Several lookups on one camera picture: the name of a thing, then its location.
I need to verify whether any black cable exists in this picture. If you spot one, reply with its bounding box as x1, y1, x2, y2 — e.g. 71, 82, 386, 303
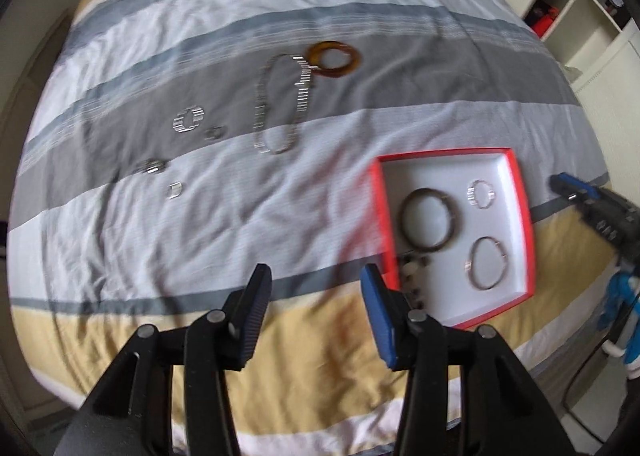
562, 321, 621, 442

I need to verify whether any thin silver bangle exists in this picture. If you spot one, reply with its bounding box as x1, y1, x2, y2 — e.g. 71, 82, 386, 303
465, 236, 510, 291

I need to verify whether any red container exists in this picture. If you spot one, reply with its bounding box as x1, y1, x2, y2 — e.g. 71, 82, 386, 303
530, 3, 558, 39

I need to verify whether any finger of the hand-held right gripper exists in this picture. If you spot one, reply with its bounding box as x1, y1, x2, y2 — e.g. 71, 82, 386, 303
550, 173, 600, 207

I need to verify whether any white wardrobe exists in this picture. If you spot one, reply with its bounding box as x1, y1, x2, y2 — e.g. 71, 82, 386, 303
520, 0, 640, 91

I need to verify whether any small silver bracelet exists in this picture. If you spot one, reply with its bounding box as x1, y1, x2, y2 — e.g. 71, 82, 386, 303
466, 180, 496, 209

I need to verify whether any striped duvet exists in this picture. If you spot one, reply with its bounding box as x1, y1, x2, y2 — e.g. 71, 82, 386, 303
7, 0, 615, 456

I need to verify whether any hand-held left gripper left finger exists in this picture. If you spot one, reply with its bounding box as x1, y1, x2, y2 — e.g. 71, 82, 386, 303
52, 263, 273, 456

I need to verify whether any silver chain necklace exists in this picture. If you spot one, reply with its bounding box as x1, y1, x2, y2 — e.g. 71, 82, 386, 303
252, 53, 317, 155

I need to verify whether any dark brown bangle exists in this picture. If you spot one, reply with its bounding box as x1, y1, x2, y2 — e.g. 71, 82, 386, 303
398, 188, 458, 251

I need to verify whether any red jewelry box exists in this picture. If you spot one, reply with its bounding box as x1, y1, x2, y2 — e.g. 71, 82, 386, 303
370, 148, 537, 329

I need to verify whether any blue cloth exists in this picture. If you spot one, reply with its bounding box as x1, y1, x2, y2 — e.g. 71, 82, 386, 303
597, 268, 640, 367

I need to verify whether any black and white beaded bracelet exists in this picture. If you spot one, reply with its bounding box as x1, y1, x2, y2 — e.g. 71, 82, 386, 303
397, 256, 432, 311

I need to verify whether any amber bangle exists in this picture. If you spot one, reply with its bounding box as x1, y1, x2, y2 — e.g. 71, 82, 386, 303
306, 42, 361, 77

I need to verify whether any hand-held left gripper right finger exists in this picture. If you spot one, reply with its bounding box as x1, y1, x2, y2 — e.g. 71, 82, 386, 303
361, 264, 591, 456

